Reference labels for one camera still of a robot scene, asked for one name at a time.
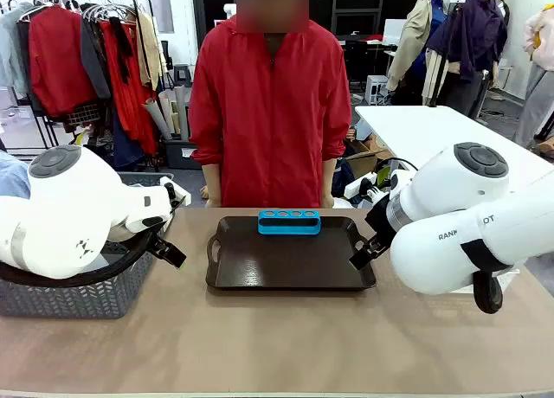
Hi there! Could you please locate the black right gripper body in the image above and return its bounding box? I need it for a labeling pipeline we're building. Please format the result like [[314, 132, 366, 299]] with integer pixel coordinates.
[[364, 196, 397, 245]]

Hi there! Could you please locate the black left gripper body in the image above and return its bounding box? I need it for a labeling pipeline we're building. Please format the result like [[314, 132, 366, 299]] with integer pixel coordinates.
[[106, 223, 164, 246]]

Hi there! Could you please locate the person's left forearm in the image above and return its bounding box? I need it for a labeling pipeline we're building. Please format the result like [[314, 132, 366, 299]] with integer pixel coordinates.
[[322, 157, 338, 196]]

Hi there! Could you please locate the person's right forearm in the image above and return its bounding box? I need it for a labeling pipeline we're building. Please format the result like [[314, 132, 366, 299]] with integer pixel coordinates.
[[202, 163, 222, 196]]

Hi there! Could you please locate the person's right hand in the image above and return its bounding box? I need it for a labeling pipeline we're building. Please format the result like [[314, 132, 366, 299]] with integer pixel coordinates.
[[199, 186, 222, 209]]

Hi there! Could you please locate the white power strip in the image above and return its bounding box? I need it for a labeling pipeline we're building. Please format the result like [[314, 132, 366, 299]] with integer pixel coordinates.
[[343, 178, 377, 201]]

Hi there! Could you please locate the brown cardboard box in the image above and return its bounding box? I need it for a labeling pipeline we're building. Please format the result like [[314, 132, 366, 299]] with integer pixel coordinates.
[[343, 135, 393, 179]]

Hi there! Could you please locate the dark brown plastic tray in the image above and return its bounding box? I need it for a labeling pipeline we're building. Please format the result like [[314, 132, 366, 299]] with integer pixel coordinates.
[[205, 215, 378, 292]]

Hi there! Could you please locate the blue test tube rack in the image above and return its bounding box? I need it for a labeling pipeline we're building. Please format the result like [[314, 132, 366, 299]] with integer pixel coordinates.
[[257, 209, 322, 236]]

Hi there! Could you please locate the grey basket holding flasks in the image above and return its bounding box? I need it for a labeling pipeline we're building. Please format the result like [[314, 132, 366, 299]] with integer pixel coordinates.
[[0, 237, 156, 320]]

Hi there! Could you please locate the grey storage bin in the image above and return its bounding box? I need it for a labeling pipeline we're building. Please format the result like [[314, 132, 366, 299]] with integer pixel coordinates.
[[163, 138, 203, 170]]

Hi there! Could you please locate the white table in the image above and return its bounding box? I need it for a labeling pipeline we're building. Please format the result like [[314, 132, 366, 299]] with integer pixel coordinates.
[[353, 105, 554, 192]]

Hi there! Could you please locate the white paper roll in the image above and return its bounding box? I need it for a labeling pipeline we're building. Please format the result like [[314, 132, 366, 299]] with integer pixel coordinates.
[[143, 96, 173, 140]]

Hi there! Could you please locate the hanging red dress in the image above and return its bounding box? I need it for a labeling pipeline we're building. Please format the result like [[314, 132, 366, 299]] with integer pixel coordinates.
[[100, 21, 159, 156]]

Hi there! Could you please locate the light blue cloth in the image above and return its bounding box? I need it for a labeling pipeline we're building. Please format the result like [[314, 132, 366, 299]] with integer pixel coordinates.
[[0, 150, 32, 200]]

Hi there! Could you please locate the white computer case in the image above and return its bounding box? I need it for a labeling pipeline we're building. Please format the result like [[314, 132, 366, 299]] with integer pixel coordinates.
[[365, 74, 390, 106]]

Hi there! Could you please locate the grey paper roll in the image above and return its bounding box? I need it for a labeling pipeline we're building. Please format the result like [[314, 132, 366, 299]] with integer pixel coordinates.
[[174, 86, 192, 142]]

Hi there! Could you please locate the person in red jacket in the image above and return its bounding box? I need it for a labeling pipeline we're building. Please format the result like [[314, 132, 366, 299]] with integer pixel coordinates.
[[188, 0, 353, 209]]

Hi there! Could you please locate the hanging dark grey garment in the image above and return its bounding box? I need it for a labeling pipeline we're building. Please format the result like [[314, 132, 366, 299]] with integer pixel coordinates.
[[79, 18, 112, 101]]

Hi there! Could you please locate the hanging beige garment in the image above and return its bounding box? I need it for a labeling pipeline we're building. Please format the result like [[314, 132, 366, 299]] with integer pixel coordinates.
[[135, 10, 168, 93]]

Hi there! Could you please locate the hanging red jacket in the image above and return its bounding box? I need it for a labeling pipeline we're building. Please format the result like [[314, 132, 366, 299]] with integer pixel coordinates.
[[27, 5, 99, 119]]

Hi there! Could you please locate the mannequin in beige coat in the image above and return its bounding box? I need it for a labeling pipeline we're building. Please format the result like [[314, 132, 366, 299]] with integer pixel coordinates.
[[385, 0, 448, 107]]

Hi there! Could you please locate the white monitor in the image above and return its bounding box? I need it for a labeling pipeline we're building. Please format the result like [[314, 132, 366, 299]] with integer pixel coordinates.
[[383, 18, 409, 46]]

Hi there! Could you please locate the hanging black scarf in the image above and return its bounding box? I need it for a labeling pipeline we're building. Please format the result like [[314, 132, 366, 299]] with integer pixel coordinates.
[[107, 16, 136, 84]]

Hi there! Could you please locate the bystander in pink top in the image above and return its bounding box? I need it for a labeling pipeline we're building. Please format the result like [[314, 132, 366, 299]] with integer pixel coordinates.
[[512, 1, 554, 149]]

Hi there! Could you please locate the mannequin in purple shirt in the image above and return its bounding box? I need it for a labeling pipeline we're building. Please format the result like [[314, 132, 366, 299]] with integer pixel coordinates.
[[426, 0, 510, 119]]

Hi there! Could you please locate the hanging grey-blue garment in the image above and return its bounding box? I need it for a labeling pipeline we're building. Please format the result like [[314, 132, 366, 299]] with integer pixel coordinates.
[[0, 1, 32, 97]]

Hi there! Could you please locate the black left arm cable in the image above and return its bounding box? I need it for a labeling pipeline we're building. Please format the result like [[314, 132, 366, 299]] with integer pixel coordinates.
[[0, 225, 164, 289]]

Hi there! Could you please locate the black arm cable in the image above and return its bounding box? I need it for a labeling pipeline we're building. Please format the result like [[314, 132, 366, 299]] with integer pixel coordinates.
[[0, 225, 164, 289], [460, 239, 520, 316]]

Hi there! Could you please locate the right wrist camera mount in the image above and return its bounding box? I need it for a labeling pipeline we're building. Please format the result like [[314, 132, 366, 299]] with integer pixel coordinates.
[[365, 180, 393, 201]]

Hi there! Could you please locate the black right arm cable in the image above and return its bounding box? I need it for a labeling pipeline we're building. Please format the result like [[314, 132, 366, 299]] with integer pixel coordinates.
[[460, 239, 520, 316]]

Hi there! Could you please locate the black wire basket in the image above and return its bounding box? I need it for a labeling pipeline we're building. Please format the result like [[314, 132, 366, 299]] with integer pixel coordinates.
[[66, 103, 103, 129]]

